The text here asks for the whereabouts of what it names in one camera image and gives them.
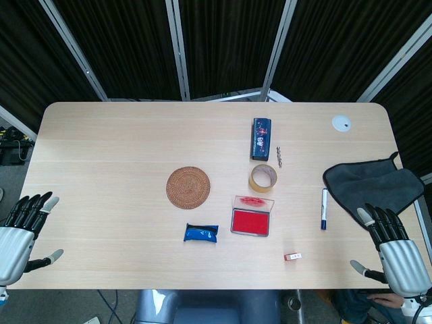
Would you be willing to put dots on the round woven rattan coaster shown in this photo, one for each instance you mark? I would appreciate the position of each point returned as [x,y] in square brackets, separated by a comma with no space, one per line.
[188,187]

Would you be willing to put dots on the silver partition post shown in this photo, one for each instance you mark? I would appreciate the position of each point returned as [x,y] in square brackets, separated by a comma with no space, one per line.
[179,50]
[72,47]
[395,60]
[17,123]
[276,50]

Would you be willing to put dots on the grey blue robot torso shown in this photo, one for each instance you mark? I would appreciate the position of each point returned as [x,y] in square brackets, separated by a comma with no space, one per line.
[209,307]

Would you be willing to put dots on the black yellow floor equipment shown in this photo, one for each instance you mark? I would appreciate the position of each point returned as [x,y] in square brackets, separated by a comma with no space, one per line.
[11,146]

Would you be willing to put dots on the small red white stamp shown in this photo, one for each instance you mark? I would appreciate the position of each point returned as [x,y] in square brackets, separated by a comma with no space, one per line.
[293,256]

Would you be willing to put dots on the dark grey cloth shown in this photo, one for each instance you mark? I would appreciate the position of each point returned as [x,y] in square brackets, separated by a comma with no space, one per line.
[371,185]

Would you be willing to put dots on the small metal cup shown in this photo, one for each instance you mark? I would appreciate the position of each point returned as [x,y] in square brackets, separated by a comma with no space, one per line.
[294,303]

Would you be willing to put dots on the brown tape roll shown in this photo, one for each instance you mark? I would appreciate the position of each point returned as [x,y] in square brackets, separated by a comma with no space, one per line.
[254,182]

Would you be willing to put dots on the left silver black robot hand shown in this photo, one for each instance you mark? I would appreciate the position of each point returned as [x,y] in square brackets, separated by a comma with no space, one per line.
[13,246]

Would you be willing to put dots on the red ink pad case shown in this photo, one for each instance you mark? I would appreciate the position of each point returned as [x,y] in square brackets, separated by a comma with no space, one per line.
[250,221]

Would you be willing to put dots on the silver partition foot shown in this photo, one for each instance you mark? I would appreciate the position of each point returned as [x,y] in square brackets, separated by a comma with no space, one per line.
[236,96]

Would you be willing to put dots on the white blue marker pen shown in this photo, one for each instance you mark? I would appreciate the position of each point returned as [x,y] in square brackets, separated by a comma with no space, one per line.
[324,209]

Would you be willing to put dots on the dark blue printed box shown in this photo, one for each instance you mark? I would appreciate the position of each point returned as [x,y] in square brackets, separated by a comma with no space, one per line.
[261,138]

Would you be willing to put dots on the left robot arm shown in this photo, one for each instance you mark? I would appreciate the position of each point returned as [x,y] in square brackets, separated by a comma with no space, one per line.
[2,294]

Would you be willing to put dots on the blue snack pouch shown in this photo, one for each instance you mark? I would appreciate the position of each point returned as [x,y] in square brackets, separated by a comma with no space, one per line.
[200,233]

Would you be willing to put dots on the white power strip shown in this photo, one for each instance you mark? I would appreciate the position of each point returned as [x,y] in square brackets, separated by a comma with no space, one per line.
[92,320]

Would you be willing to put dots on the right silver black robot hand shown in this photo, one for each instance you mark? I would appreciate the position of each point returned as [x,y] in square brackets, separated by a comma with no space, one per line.
[401,266]

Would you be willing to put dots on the person's blue jeans leg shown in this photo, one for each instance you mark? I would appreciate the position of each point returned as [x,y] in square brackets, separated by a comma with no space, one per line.
[351,308]

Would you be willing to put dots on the person's bare forearm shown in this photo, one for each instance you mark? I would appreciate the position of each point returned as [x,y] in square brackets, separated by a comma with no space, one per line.
[386,299]

